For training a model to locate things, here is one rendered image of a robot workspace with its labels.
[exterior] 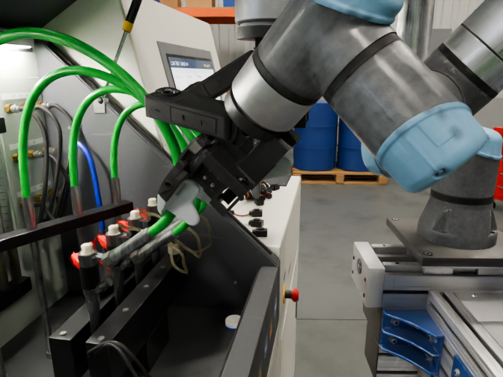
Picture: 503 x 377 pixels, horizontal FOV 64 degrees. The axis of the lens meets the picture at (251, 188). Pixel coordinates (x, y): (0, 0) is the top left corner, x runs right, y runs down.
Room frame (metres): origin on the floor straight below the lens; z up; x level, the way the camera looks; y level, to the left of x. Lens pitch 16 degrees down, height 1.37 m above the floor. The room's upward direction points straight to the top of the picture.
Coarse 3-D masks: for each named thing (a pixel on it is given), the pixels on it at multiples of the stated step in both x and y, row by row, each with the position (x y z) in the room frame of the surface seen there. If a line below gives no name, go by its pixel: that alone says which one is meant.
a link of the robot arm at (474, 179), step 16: (496, 144) 0.75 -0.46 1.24; (480, 160) 0.74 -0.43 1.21; (496, 160) 0.75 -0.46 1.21; (448, 176) 0.76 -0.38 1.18; (464, 176) 0.75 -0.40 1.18; (480, 176) 0.74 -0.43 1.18; (496, 176) 0.76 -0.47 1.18; (448, 192) 0.76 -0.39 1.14; (464, 192) 0.74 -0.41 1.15; (480, 192) 0.74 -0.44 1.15
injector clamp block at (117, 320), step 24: (144, 264) 0.78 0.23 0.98; (168, 264) 0.78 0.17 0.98; (144, 288) 0.68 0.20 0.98; (168, 288) 0.74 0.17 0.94; (120, 312) 0.60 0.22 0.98; (144, 312) 0.63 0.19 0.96; (72, 336) 0.53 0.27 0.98; (96, 336) 0.53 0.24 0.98; (120, 336) 0.55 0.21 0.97; (144, 336) 0.63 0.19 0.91; (168, 336) 0.73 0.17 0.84; (72, 360) 0.52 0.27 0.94; (96, 360) 0.52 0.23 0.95; (120, 360) 0.54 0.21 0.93; (144, 360) 0.63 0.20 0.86
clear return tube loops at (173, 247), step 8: (160, 216) 0.76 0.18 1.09; (200, 216) 0.81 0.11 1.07; (120, 224) 0.67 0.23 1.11; (208, 224) 0.81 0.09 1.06; (192, 232) 0.75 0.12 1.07; (176, 240) 0.82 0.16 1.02; (168, 248) 0.83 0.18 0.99; (176, 248) 0.67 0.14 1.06; (200, 248) 0.75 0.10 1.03; (184, 256) 0.67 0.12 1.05; (200, 256) 0.75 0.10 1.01; (184, 264) 0.67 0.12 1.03; (184, 272) 0.68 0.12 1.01
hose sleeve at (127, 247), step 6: (138, 234) 0.51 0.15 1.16; (144, 234) 0.51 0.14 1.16; (132, 240) 0.51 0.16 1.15; (138, 240) 0.51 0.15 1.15; (144, 240) 0.51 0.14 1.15; (150, 240) 0.51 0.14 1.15; (120, 246) 0.52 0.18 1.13; (126, 246) 0.51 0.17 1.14; (132, 246) 0.51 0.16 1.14; (138, 246) 0.51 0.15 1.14; (114, 252) 0.52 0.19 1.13; (120, 252) 0.52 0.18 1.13; (126, 252) 0.52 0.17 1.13; (114, 258) 0.52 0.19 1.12; (120, 258) 0.52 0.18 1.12
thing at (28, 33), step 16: (16, 32) 0.56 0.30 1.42; (32, 32) 0.55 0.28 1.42; (48, 32) 0.54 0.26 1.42; (80, 48) 0.53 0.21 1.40; (112, 64) 0.52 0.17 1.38; (128, 80) 0.51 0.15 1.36; (160, 128) 0.50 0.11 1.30; (176, 144) 0.50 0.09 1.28; (176, 160) 0.49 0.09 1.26; (160, 224) 0.50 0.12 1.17
